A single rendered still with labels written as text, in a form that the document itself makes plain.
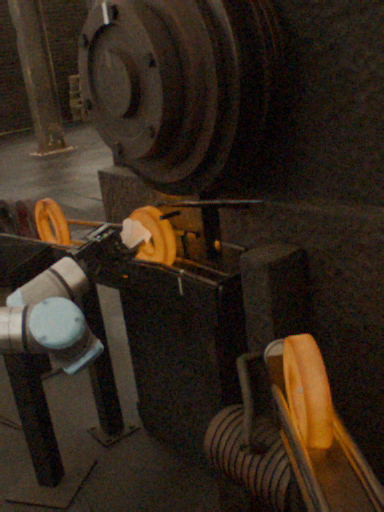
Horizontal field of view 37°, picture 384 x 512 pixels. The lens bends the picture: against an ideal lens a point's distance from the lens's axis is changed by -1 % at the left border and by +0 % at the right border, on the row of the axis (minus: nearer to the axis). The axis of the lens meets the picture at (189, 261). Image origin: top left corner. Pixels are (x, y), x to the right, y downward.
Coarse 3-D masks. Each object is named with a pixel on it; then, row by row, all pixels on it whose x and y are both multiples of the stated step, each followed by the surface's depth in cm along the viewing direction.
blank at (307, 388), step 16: (288, 336) 80; (304, 336) 78; (288, 352) 79; (304, 352) 74; (320, 352) 74; (288, 368) 81; (304, 368) 72; (320, 368) 72; (288, 384) 83; (304, 384) 71; (320, 384) 71; (288, 400) 85; (304, 400) 71; (320, 400) 71; (304, 416) 73; (320, 416) 71; (304, 432) 74; (320, 432) 72; (320, 448) 75
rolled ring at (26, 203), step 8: (24, 200) 191; (16, 208) 197; (24, 208) 191; (32, 208) 188; (16, 216) 200; (24, 216) 200; (32, 216) 187; (24, 224) 201; (32, 224) 189; (24, 232) 200; (24, 240) 201
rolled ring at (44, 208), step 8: (48, 200) 177; (40, 208) 180; (48, 208) 174; (56, 208) 174; (40, 216) 183; (56, 216) 173; (40, 224) 185; (48, 224) 186; (56, 224) 173; (64, 224) 174; (40, 232) 186; (48, 232) 186; (56, 232) 175; (64, 232) 174; (48, 240) 185; (56, 240) 186; (64, 240) 175
